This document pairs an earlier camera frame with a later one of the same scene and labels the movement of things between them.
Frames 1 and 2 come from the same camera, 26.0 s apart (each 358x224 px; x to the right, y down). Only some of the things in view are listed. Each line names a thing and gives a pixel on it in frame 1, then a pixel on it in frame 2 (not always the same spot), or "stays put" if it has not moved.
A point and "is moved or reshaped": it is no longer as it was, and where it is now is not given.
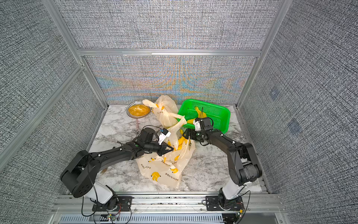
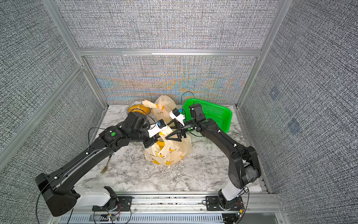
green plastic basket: (220, 115) stays put
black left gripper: (162, 149) to (152, 140)
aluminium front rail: (254, 207) stays put
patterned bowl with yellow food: (137, 109) stays put
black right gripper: (188, 130) to (182, 130)
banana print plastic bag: (168, 168) is moved or reshaped
